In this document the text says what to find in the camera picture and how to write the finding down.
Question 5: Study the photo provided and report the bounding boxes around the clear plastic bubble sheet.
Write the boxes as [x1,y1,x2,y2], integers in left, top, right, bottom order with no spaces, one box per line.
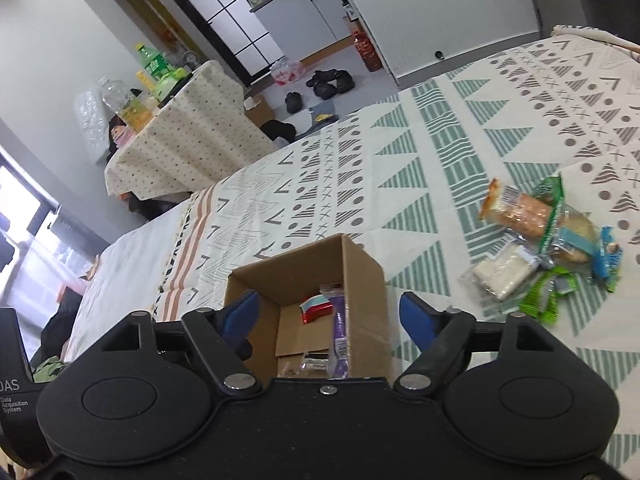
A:
[73,87,114,162]

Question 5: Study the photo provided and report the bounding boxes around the black framed sliding door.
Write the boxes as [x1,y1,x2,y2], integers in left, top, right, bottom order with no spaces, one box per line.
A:
[149,0,287,87]

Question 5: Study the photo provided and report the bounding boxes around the dark green snack packet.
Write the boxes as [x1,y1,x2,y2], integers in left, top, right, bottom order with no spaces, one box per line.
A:
[530,174,567,252]

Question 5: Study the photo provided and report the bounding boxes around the grey kitchen cabinet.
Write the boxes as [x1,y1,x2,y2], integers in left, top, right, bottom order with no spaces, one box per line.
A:
[248,0,362,59]

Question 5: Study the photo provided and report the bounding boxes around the clear white wafer packet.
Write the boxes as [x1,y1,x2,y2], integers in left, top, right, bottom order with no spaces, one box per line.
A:
[460,244,544,302]

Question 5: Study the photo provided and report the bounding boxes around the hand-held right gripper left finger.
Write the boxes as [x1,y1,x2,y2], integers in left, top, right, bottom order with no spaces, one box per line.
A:
[101,289,262,399]

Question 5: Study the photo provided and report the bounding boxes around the green striped cloth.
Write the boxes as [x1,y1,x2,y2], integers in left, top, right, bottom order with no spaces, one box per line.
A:
[29,354,72,387]

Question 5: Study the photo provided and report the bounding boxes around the green soda bottle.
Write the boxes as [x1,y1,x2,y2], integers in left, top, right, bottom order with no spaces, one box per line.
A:
[135,42,174,82]

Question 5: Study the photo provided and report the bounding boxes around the red snack packet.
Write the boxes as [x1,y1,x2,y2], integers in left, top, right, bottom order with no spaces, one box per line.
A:
[299,295,334,325]

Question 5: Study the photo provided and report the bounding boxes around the teal cake snack packet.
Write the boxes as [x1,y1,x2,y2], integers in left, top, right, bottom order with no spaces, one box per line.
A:
[549,209,599,264]

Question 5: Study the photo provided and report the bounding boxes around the clear bottle with yellow drink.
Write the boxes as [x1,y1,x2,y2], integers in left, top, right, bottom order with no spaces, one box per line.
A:
[98,75,154,129]

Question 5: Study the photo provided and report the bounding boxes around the red drink bottle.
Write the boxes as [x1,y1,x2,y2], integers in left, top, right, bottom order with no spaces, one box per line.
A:
[352,29,384,73]

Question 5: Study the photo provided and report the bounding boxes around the round table with dotted cloth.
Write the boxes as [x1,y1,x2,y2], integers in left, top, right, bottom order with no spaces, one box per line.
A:
[104,59,277,199]

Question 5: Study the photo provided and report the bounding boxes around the brown cardboard box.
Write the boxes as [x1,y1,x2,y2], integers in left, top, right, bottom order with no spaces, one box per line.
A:
[223,233,391,382]

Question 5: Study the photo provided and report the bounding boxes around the dark floor bag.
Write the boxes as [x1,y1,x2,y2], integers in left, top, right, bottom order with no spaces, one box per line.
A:
[262,119,298,143]

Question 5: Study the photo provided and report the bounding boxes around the purple snack packet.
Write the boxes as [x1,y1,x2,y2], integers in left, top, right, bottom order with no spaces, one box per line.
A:
[329,294,352,380]

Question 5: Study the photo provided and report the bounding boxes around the slim blue snack packet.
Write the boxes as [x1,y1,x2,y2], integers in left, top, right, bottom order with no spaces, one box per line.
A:
[592,226,624,294]

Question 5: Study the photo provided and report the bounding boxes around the patterned bed blanket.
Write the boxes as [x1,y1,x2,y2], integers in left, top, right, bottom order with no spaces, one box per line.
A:
[150,24,640,467]

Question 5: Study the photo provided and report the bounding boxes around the light green packet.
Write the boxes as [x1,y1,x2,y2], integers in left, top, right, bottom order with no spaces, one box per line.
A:
[151,67,189,102]

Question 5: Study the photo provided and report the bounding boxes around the grey floor cloth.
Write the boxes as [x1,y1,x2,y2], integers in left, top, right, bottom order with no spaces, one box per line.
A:
[294,99,342,137]

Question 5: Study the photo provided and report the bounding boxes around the white bed sheet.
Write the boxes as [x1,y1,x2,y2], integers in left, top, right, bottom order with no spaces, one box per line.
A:
[64,195,197,364]

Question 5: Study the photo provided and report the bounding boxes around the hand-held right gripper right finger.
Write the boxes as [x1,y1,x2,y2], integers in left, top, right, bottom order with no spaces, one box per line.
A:
[394,290,552,401]

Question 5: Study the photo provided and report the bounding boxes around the pink bottle pack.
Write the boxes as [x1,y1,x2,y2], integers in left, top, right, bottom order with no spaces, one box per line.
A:
[269,57,307,87]

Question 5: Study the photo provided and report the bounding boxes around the open cardboard carton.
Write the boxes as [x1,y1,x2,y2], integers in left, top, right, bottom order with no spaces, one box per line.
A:
[242,93,275,127]

